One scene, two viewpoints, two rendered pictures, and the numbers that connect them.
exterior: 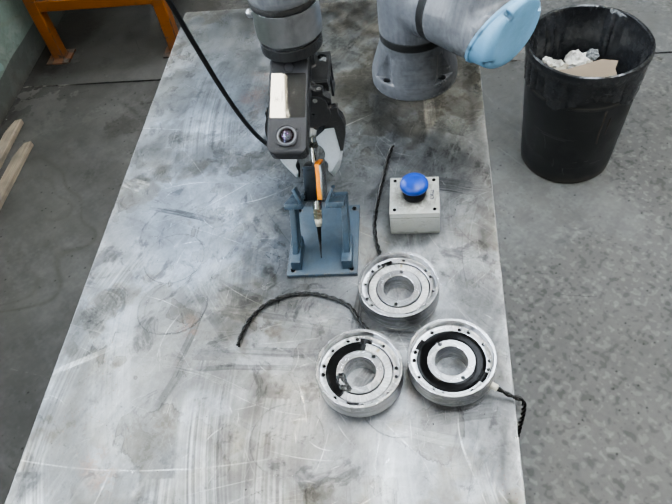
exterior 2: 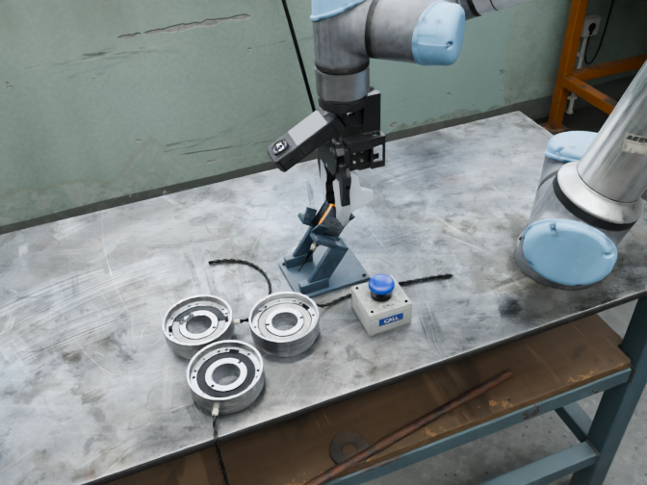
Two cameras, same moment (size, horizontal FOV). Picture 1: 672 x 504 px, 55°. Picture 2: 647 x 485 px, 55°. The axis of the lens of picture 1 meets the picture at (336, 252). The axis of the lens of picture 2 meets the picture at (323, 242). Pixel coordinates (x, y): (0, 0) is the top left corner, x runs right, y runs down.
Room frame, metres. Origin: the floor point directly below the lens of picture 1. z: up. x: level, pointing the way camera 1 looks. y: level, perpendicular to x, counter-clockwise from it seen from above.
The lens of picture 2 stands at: (0.19, -0.67, 1.51)
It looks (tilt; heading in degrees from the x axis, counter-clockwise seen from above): 39 degrees down; 59
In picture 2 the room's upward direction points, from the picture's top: 3 degrees counter-clockwise
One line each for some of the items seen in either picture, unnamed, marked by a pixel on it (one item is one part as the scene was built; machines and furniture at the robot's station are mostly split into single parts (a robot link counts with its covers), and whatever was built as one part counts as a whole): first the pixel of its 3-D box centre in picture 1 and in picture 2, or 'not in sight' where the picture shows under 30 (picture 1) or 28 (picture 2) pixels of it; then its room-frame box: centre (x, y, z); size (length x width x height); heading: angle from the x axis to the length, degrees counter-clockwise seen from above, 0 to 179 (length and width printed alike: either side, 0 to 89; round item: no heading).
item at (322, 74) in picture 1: (299, 73); (349, 130); (0.65, 0.00, 1.06); 0.09 x 0.08 x 0.12; 169
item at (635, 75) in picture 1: (575, 101); not in sight; (1.43, -0.78, 0.21); 0.34 x 0.34 x 0.43
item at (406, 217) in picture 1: (415, 201); (384, 303); (0.62, -0.13, 0.82); 0.08 x 0.07 x 0.05; 167
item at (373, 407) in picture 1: (360, 374); (199, 327); (0.37, 0.00, 0.82); 0.10 x 0.10 x 0.04
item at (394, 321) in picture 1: (399, 291); (285, 324); (0.48, -0.07, 0.82); 0.10 x 0.10 x 0.04
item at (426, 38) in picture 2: not in sight; (419, 27); (0.72, -0.07, 1.22); 0.11 x 0.11 x 0.08; 34
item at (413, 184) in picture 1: (414, 192); (381, 292); (0.62, -0.13, 0.85); 0.04 x 0.04 x 0.05
